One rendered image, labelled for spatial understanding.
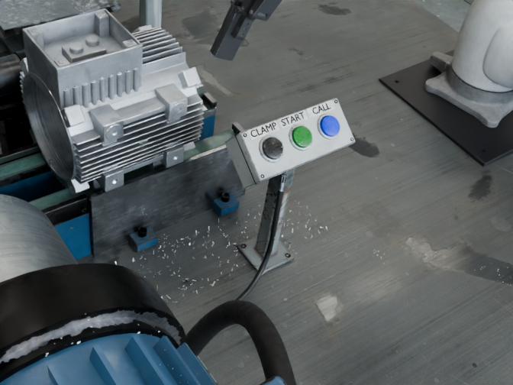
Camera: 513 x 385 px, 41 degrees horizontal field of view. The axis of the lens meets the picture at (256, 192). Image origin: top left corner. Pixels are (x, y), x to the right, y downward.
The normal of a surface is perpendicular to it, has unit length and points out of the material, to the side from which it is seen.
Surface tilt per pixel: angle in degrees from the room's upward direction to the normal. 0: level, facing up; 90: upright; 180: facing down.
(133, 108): 0
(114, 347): 23
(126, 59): 90
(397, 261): 0
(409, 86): 3
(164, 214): 90
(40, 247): 39
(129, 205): 90
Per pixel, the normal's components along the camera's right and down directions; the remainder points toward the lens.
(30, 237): 0.58, -0.77
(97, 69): 0.60, 0.62
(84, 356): 0.31, -0.76
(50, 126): 0.55, 0.04
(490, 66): -0.73, 0.51
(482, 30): -0.83, 0.30
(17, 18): 0.13, -0.70
